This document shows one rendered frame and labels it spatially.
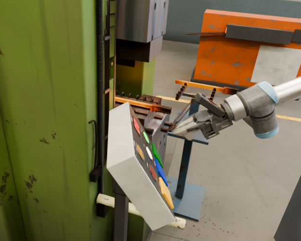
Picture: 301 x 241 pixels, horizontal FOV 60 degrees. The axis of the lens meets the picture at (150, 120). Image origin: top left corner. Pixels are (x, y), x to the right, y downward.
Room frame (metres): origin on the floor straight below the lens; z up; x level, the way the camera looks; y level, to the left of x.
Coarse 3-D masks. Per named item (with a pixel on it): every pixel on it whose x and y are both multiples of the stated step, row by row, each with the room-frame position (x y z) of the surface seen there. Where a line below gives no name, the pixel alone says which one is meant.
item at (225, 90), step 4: (176, 80) 1.84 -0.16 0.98; (180, 80) 1.85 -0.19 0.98; (188, 84) 1.82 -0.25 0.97; (192, 84) 1.81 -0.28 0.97; (196, 84) 1.80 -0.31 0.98; (200, 84) 1.80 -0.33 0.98; (204, 84) 1.81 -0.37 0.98; (208, 88) 1.78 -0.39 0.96; (212, 88) 1.77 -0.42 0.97; (216, 88) 1.76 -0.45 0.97; (220, 88) 1.75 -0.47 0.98; (224, 88) 1.74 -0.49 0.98; (228, 88) 1.74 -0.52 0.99; (232, 88) 1.74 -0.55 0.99; (236, 88) 1.75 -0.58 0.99; (224, 92) 1.74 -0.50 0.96; (228, 92) 1.75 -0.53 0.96; (232, 92) 1.74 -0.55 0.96; (236, 92) 1.73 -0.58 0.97
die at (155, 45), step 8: (120, 40) 1.21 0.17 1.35; (128, 40) 1.20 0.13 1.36; (152, 40) 1.20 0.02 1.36; (160, 40) 1.32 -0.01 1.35; (120, 48) 1.21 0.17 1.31; (128, 48) 1.20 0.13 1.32; (136, 48) 1.19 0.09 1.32; (144, 48) 1.18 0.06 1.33; (152, 48) 1.21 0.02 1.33; (160, 48) 1.34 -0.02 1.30; (120, 56) 1.21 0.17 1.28; (128, 56) 1.20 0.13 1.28; (136, 56) 1.19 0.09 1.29; (144, 56) 1.18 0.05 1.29; (152, 56) 1.22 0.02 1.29
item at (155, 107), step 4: (120, 100) 1.33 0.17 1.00; (124, 100) 1.32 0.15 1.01; (128, 100) 1.33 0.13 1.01; (132, 100) 1.33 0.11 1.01; (136, 104) 1.30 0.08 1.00; (140, 104) 1.30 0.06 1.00; (144, 104) 1.29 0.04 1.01; (148, 104) 1.30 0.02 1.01; (152, 104) 1.30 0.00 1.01; (156, 104) 1.30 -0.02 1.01; (152, 108) 1.27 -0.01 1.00; (156, 108) 1.28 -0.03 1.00; (160, 108) 1.27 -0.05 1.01; (164, 108) 1.26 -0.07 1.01; (168, 108) 1.26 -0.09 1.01; (164, 112) 1.26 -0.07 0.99; (168, 112) 1.26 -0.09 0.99
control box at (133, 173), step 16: (112, 112) 0.84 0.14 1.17; (128, 112) 0.79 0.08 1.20; (112, 128) 0.72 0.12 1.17; (128, 128) 0.68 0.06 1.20; (112, 144) 0.63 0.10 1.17; (128, 144) 0.60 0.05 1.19; (144, 144) 0.73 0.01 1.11; (112, 160) 0.55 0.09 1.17; (128, 160) 0.54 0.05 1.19; (144, 160) 0.60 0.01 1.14; (128, 176) 0.54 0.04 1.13; (144, 176) 0.55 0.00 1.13; (128, 192) 0.54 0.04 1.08; (144, 192) 0.55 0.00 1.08; (160, 192) 0.58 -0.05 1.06; (144, 208) 0.55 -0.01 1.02; (160, 208) 0.55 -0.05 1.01; (160, 224) 0.56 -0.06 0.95
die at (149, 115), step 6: (120, 96) 1.42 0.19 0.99; (120, 102) 1.31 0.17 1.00; (144, 102) 1.36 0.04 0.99; (132, 108) 1.27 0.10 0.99; (138, 108) 1.28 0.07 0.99; (144, 108) 1.28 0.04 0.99; (150, 108) 1.27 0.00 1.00; (138, 114) 1.22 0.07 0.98; (144, 114) 1.22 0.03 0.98; (150, 114) 1.27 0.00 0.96; (144, 120) 1.17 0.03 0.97; (150, 120) 1.29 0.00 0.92
